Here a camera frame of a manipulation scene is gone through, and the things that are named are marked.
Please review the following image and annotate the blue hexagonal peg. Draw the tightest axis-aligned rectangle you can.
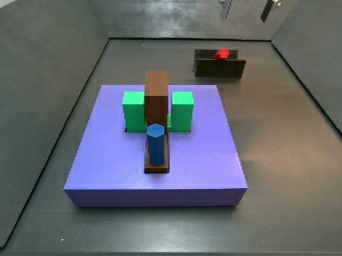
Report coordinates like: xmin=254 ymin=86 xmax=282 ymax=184
xmin=147 ymin=124 xmax=164 ymax=166

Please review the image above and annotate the green right block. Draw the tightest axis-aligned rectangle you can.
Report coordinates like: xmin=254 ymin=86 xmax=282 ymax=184
xmin=168 ymin=91 xmax=195 ymax=132

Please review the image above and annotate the green block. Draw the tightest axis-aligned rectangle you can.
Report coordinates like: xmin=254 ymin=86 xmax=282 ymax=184
xmin=121 ymin=91 xmax=146 ymax=133
xmin=168 ymin=91 xmax=195 ymax=132

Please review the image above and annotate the black angled holder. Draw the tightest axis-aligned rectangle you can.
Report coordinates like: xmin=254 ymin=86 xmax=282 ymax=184
xmin=194 ymin=49 xmax=246 ymax=79

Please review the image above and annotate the purple base board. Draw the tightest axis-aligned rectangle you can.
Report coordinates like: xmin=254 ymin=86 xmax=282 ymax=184
xmin=64 ymin=85 xmax=247 ymax=207

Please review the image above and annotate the green left block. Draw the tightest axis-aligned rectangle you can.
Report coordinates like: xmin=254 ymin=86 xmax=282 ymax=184
xmin=121 ymin=91 xmax=146 ymax=133

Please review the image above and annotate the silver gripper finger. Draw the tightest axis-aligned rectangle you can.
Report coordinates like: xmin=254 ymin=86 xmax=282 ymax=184
xmin=219 ymin=0 xmax=232 ymax=20
xmin=260 ymin=0 xmax=280 ymax=23

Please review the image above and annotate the brown slotted upright block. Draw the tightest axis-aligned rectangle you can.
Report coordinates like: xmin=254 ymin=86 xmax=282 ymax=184
xmin=144 ymin=71 xmax=170 ymax=174

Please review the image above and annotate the red hexagonal peg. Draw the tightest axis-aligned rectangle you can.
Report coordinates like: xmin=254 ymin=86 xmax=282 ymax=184
xmin=214 ymin=48 xmax=230 ymax=60

